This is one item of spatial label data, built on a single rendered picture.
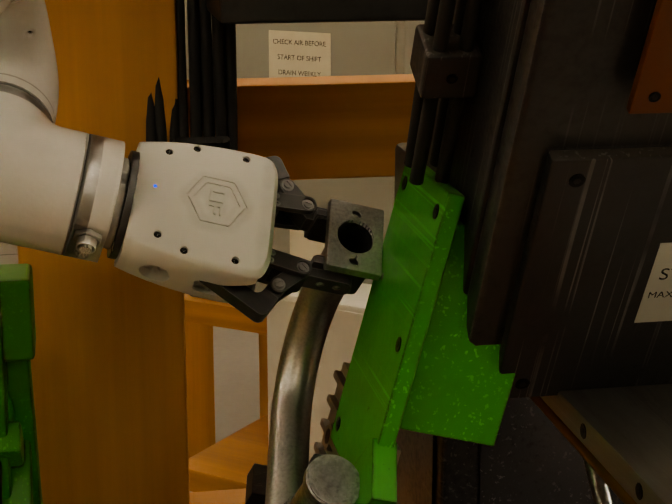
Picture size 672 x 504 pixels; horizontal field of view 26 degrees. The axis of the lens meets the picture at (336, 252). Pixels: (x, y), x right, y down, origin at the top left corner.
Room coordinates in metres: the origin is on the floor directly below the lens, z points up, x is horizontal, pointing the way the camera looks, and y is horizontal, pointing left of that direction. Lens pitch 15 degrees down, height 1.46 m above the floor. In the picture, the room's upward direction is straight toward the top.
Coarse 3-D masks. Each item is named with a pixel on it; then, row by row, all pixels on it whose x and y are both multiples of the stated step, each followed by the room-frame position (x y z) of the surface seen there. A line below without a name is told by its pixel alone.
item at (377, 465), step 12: (372, 444) 0.87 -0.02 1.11; (396, 444) 0.87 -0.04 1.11; (360, 456) 0.88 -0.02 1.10; (372, 456) 0.86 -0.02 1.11; (384, 456) 0.86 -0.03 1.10; (396, 456) 0.86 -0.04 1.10; (360, 468) 0.87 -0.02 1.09; (372, 468) 0.85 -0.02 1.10; (384, 468) 0.85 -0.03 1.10; (396, 468) 0.86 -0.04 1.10; (360, 480) 0.87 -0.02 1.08; (372, 480) 0.84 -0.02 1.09; (384, 480) 0.85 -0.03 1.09; (396, 480) 0.85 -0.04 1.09; (360, 492) 0.86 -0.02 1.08; (372, 492) 0.84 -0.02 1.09; (384, 492) 0.84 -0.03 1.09; (396, 492) 0.84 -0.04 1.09
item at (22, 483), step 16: (16, 432) 1.04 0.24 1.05; (0, 448) 1.02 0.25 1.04; (16, 448) 1.03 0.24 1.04; (0, 464) 1.03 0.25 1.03; (16, 464) 1.04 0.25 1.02; (0, 480) 1.02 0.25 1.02; (16, 480) 1.04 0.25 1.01; (32, 480) 1.05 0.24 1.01; (0, 496) 1.01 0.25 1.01; (16, 496) 1.03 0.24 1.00; (32, 496) 1.03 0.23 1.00
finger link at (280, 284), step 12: (312, 264) 0.96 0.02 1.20; (276, 276) 0.95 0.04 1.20; (288, 276) 0.96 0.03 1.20; (312, 276) 0.96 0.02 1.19; (324, 276) 0.96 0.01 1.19; (336, 276) 0.97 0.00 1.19; (348, 276) 0.97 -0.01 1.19; (276, 288) 0.95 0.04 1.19; (288, 288) 0.95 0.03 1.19; (312, 288) 0.97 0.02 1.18; (324, 288) 0.97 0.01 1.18; (336, 288) 0.97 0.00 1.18; (348, 288) 0.97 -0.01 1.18
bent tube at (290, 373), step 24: (336, 216) 0.98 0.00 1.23; (360, 216) 1.00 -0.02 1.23; (336, 240) 0.97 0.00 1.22; (360, 240) 1.00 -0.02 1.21; (336, 264) 0.96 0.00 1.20; (360, 264) 0.96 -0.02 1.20; (312, 312) 1.02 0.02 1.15; (288, 336) 1.03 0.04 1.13; (312, 336) 1.03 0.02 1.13; (288, 360) 1.03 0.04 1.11; (312, 360) 1.03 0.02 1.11; (288, 384) 1.02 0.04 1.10; (312, 384) 1.03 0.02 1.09; (288, 408) 1.01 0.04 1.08; (288, 432) 0.99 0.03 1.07; (288, 456) 0.98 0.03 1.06; (288, 480) 0.96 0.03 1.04
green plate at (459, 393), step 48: (432, 192) 0.90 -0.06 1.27; (384, 240) 0.98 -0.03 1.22; (432, 240) 0.88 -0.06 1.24; (384, 288) 0.95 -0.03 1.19; (432, 288) 0.87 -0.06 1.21; (384, 336) 0.92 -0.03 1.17; (432, 336) 0.88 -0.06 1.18; (384, 384) 0.89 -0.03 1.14; (432, 384) 0.88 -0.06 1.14; (480, 384) 0.89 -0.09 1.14; (336, 432) 0.96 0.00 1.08; (384, 432) 0.87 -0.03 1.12; (432, 432) 0.88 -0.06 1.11; (480, 432) 0.89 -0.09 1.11
